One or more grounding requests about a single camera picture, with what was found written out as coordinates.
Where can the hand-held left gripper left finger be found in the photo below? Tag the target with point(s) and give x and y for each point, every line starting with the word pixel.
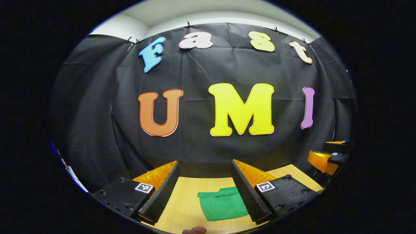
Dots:
pixel 164 191

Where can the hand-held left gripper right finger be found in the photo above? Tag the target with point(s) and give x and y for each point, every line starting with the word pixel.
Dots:
pixel 247 191

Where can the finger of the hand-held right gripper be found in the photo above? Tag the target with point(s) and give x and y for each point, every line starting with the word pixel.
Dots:
pixel 338 148
pixel 338 158

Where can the green T-shirt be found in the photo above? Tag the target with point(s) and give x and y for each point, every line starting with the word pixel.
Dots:
pixel 221 204

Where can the black backdrop cloth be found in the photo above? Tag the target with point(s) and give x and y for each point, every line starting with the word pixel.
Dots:
pixel 195 71

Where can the row of small cloth clips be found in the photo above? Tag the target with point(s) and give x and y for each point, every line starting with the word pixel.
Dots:
pixel 188 24

